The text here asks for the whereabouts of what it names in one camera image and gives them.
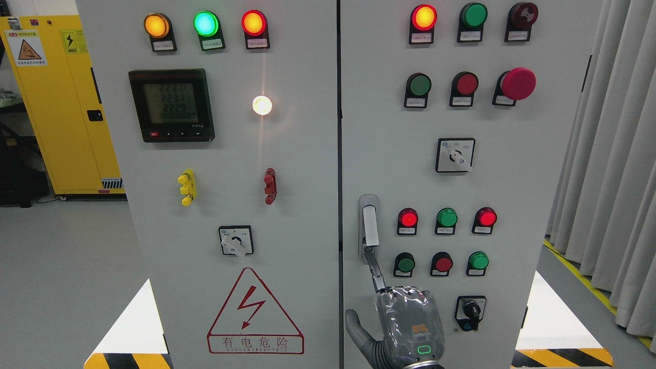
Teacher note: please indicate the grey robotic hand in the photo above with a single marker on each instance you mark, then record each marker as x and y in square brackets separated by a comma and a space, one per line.
[413, 335]

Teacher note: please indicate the silver door handle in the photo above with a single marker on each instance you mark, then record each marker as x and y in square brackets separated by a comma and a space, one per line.
[368, 231]

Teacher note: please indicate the grey right cabinet door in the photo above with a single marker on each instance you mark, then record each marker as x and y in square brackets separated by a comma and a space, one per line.
[390, 151]

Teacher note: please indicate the grey cabinet door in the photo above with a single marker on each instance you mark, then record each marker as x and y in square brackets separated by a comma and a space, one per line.
[390, 151]
[296, 238]

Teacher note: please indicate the grey left cabinet door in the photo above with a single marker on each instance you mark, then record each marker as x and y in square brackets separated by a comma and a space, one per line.
[296, 238]

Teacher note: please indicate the red-orange indicator light left door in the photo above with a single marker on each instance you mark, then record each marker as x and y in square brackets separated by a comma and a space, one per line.
[256, 30]

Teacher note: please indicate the green push button lower left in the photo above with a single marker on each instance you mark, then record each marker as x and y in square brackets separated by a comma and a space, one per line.
[404, 265]

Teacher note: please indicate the green push button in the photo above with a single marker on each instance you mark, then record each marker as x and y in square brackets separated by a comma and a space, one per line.
[404, 265]
[477, 264]
[417, 88]

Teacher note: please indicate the red push button lower middle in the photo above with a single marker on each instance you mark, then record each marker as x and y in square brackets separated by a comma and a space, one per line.
[441, 265]

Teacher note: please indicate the red push button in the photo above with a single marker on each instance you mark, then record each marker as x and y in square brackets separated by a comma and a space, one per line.
[464, 85]
[441, 265]

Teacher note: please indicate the green push button lower right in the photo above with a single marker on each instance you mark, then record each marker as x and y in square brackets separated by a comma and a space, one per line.
[477, 264]

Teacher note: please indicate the red lit indicator lower left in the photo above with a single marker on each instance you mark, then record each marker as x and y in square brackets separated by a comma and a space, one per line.
[407, 221]

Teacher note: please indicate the red lit indicator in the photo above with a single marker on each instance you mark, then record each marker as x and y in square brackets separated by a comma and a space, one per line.
[422, 23]
[407, 221]
[484, 221]

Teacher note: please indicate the green indicator lower middle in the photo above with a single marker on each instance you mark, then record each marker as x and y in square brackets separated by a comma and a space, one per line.
[446, 222]

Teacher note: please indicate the red lit indicator lower right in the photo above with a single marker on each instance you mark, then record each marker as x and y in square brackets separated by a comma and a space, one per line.
[484, 221]

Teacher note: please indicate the red high voltage warning sticker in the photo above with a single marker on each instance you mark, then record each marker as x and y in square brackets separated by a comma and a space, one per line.
[252, 321]

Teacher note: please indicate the red terminal connector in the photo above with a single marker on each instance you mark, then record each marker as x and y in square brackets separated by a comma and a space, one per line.
[270, 189]

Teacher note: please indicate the grey curtain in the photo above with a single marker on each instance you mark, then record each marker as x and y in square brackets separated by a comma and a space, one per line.
[603, 217]

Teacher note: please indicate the green push button upper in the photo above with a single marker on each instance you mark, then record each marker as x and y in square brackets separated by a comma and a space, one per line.
[417, 88]

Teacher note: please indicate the red push button upper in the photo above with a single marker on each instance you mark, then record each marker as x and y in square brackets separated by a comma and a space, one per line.
[464, 85]

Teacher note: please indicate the red emergency stop button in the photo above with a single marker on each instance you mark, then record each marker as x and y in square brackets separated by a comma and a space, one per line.
[514, 85]

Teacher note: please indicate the yellow terminal connector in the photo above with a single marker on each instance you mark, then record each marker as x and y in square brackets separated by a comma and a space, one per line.
[188, 188]

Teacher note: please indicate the white lit indicator light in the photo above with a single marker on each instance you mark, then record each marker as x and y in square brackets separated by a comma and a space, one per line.
[262, 105]

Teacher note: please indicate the red lit indicator top right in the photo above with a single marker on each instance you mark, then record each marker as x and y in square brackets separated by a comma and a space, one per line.
[422, 23]

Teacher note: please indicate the green indicator top right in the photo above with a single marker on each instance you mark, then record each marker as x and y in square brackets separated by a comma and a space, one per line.
[471, 22]

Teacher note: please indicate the black digital power meter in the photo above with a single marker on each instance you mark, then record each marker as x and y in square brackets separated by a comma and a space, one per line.
[172, 105]

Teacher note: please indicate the dark red buzzer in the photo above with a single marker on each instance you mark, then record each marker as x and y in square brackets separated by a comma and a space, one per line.
[521, 17]

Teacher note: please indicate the green lit indicator light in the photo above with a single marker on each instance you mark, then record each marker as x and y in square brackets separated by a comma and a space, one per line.
[209, 31]

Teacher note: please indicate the orange indicator light top left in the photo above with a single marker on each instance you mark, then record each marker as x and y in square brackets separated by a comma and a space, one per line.
[159, 28]

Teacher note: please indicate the yellow safety cabinet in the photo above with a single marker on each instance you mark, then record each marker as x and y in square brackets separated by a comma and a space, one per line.
[50, 60]

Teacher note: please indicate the black key selector switch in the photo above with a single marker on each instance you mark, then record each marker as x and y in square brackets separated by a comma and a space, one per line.
[469, 312]

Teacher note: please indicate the right door upper rotary switch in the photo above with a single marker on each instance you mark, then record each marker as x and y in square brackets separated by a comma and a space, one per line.
[455, 155]

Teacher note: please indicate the door rotary switch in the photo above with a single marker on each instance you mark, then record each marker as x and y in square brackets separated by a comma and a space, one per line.
[455, 155]
[236, 240]

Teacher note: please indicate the left door rotary switch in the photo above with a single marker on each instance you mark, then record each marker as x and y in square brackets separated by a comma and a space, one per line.
[236, 240]

